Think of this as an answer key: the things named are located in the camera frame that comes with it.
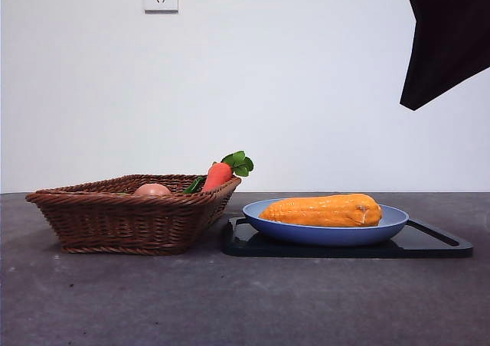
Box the brown wicker basket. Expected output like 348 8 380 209
24 174 242 256

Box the green chili pepper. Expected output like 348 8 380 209
182 175 207 194

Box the pale brown egg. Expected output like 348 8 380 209
133 183 172 197

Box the blue plate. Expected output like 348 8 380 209
241 198 410 246

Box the yellow corn cob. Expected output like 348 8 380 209
259 193 384 228

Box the dark rectangular tray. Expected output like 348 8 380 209
223 215 474 259

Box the orange carrot with green leaves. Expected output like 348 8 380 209
201 150 256 193

